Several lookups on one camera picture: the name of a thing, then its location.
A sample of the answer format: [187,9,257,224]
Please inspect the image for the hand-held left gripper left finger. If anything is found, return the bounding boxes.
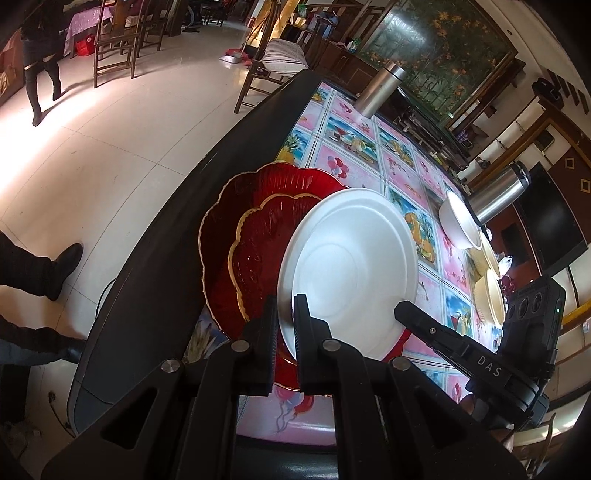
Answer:
[41,295,280,480]

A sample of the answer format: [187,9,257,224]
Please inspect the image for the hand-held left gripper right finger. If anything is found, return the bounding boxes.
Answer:
[293,293,529,480]

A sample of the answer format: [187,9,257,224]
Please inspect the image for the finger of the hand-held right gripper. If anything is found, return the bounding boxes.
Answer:
[394,300,518,393]

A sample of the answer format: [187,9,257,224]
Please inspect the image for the cream plastic plate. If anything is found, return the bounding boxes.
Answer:
[473,268,506,326]
[468,231,502,278]

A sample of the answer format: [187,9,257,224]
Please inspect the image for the small red scalloped plate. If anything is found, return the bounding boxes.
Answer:
[228,193,324,321]

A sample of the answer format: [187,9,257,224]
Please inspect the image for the white round plate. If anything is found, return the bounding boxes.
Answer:
[276,188,419,361]

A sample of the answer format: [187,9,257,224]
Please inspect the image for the large red scalloped plate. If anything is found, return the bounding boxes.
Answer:
[198,162,411,391]

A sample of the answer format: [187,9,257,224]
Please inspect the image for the white bowl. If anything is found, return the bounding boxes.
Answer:
[438,190,483,250]

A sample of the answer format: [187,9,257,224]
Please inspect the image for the black television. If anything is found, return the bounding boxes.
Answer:
[512,164,587,273]

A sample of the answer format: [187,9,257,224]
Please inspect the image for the black table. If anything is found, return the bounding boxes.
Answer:
[67,69,509,480]

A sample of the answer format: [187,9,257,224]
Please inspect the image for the steel kettle black lid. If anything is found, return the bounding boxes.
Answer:
[468,162,532,225]

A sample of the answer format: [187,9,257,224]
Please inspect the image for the printed pink tablecloth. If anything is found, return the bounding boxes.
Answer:
[182,80,509,446]

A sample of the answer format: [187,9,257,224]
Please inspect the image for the glass metal side table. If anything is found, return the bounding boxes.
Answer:
[392,88,472,171]

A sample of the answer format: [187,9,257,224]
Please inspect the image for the person's leg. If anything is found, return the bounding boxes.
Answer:
[0,231,85,302]
[0,314,88,367]

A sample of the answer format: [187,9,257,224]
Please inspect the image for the tall steel flask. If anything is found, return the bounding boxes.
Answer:
[355,61,407,117]

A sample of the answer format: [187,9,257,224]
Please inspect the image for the wooden chair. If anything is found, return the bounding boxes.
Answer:
[95,0,139,88]
[139,0,176,51]
[235,14,333,114]

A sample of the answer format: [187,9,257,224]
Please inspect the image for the striped cushion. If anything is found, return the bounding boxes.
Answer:
[263,38,308,75]

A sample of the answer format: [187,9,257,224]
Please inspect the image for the framed flower painting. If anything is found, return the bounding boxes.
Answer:
[360,0,518,116]

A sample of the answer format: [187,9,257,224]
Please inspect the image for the table with pink cloth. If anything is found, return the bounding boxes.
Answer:
[65,4,116,56]

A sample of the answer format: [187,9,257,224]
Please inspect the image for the black floor cable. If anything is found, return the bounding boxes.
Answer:
[95,277,116,321]

